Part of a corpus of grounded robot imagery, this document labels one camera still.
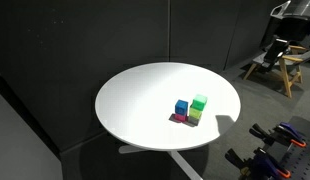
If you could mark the green building block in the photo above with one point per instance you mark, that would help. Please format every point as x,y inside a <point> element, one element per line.
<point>199,102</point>

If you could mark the blue building block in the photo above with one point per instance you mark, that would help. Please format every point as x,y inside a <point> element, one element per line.
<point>181,107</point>

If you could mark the pink building block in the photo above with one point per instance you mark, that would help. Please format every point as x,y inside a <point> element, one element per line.
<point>181,118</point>

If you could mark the dark grey building block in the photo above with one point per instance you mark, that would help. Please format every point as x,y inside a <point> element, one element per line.
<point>193,120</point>

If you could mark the yellow-green building block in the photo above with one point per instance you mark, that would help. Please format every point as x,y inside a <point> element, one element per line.
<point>195,113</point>

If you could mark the round white table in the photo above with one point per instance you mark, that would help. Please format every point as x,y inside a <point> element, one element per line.
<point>136,106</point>

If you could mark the black orange clamp lower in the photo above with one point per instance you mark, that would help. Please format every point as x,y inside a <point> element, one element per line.
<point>262,166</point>

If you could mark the black orange clamp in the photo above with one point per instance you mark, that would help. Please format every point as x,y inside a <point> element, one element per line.
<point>262,166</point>
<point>283,133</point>

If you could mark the black orange clamp upper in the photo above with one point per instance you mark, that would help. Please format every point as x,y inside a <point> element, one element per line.
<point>283,133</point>

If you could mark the wooden chair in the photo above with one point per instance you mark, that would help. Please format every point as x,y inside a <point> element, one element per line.
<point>289,64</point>

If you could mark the black perforated board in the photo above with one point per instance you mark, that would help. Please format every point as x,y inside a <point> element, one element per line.
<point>297,159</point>

